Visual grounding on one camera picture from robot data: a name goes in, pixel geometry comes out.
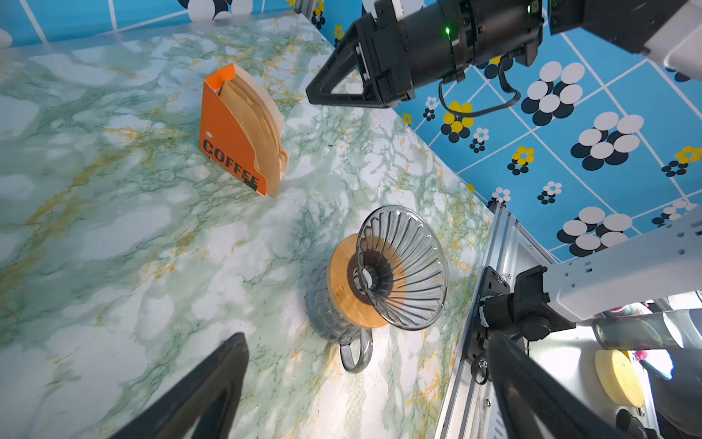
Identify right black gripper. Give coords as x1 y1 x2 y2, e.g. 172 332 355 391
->
306 13 415 108

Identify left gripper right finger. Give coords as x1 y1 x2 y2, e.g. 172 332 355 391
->
486 332 625 438

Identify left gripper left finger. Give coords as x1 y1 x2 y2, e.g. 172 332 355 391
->
113 332 250 438

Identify orange coffee filter pack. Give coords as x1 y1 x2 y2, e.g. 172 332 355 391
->
199 64 289 198

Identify grey glass pitcher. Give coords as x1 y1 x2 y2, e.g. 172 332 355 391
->
305 266 373 374

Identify wooden dripper ring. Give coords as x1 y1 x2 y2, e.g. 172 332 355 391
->
327 232 408 330

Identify grey glass dripper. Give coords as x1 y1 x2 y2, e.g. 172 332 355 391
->
356 205 449 331

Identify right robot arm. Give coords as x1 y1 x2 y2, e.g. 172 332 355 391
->
307 1 701 340

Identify yellow round object outside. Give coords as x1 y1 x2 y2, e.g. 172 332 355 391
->
594 349 645 408

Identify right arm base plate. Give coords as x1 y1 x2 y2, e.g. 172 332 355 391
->
463 266 513 385

